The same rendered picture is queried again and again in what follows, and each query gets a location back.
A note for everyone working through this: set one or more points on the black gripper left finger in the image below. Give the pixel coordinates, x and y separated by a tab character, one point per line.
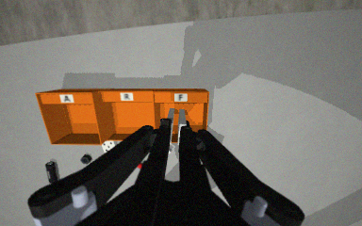
69	200

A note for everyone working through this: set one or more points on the dark grey hex nut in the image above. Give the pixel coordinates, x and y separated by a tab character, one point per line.
86	159

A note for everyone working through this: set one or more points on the white domino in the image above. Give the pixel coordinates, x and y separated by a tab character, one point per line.
108	145

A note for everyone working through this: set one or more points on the orange rack of three bins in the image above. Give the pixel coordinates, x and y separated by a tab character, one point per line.
69	117

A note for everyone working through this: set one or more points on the black battery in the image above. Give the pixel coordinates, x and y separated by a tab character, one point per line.
51	172

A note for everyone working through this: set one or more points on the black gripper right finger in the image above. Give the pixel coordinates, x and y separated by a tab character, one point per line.
257	203

